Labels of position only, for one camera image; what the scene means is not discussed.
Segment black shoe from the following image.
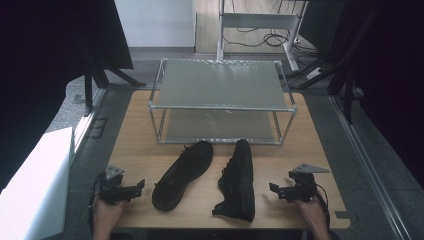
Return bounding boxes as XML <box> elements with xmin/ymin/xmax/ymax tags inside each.
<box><xmin>151</xmin><ymin>140</ymin><xmax>214</xmax><ymax>212</ymax></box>
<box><xmin>211</xmin><ymin>138</ymin><xmax>256</xmax><ymax>223</ymax></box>

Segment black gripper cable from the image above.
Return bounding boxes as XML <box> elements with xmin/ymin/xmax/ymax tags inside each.
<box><xmin>314</xmin><ymin>183</ymin><xmax>332</xmax><ymax>231</ymax></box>

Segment person's left hand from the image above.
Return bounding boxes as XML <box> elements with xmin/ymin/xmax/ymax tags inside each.
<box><xmin>92</xmin><ymin>195</ymin><xmax>128</xmax><ymax>240</ymax></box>

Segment person's right hand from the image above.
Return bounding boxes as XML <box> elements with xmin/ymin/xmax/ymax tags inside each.
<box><xmin>293</xmin><ymin>194</ymin><xmax>332</xmax><ymax>240</ymax></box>

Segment white metal desk frame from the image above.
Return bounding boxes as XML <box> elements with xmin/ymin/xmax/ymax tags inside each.
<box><xmin>216</xmin><ymin>0</ymin><xmax>309</xmax><ymax>73</ymax></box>

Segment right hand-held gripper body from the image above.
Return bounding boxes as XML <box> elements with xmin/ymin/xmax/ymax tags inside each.
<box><xmin>278</xmin><ymin>162</ymin><xmax>330</xmax><ymax>203</ymax></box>

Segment wooden table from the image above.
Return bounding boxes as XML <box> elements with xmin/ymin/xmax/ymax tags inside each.
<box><xmin>105</xmin><ymin>89</ymin><xmax>352</xmax><ymax>231</ymax></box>

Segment black tripod stand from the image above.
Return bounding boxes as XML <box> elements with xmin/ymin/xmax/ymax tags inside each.
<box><xmin>83</xmin><ymin>49</ymin><xmax>148</xmax><ymax>116</ymax></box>
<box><xmin>286</xmin><ymin>6</ymin><xmax>381</xmax><ymax>125</ymax></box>

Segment white power strip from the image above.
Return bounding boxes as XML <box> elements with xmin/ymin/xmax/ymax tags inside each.
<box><xmin>305</xmin><ymin>66</ymin><xmax>323</xmax><ymax>80</ymax></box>

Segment white box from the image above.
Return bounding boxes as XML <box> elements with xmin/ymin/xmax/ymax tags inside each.
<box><xmin>0</xmin><ymin>126</ymin><xmax>75</xmax><ymax>240</ymax></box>

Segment black cables on floor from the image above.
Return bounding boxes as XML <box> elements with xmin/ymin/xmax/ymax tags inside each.
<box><xmin>222</xmin><ymin>0</ymin><xmax>321</xmax><ymax>59</ymax></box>

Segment grey two-tier shoe rack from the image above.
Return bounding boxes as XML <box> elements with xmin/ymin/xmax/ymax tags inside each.
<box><xmin>148</xmin><ymin>58</ymin><xmax>298</xmax><ymax>146</ymax></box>

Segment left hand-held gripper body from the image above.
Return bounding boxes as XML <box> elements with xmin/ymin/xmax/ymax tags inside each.
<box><xmin>97</xmin><ymin>165</ymin><xmax>142</xmax><ymax>206</ymax></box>

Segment dark curtain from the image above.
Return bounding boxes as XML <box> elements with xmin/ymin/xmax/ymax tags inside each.
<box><xmin>298</xmin><ymin>0</ymin><xmax>424</xmax><ymax>189</ymax></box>
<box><xmin>0</xmin><ymin>0</ymin><xmax>135</xmax><ymax>193</ymax></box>

